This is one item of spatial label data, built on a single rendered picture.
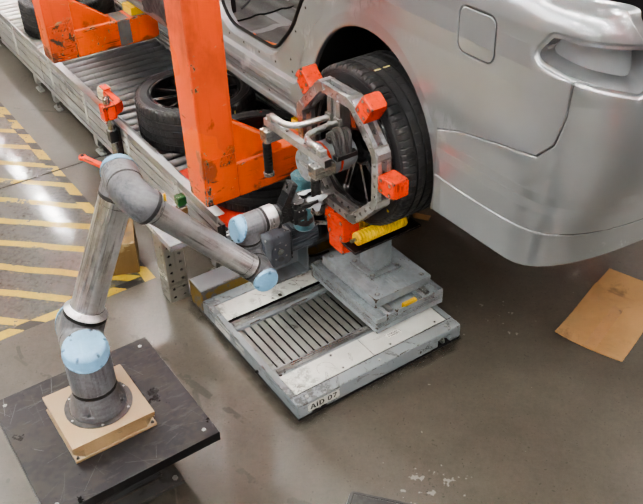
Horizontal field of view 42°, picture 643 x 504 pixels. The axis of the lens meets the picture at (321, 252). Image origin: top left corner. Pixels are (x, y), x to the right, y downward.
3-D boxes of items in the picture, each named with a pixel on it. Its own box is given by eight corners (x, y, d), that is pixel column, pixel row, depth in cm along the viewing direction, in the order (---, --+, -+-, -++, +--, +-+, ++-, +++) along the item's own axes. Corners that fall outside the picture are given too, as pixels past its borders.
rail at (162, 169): (237, 250, 389) (232, 211, 376) (219, 257, 385) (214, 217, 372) (56, 76, 557) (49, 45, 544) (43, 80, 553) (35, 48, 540)
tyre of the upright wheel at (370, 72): (480, 163, 301) (393, 14, 313) (429, 183, 290) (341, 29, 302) (406, 231, 359) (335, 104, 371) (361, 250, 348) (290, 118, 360)
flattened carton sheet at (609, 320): (668, 295, 379) (669, 289, 377) (621, 363, 344) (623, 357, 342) (604, 272, 394) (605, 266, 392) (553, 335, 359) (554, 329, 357)
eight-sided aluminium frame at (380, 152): (390, 238, 322) (393, 110, 290) (376, 244, 319) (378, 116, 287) (312, 180, 359) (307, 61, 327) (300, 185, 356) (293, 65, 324)
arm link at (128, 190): (131, 181, 243) (288, 276, 285) (122, 162, 252) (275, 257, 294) (106, 211, 245) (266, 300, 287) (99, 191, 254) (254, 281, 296)
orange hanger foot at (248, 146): (338, 160, 384) (337, 91, 363) (240, 197, 361) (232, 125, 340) (318, 146, 395) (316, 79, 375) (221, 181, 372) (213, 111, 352)
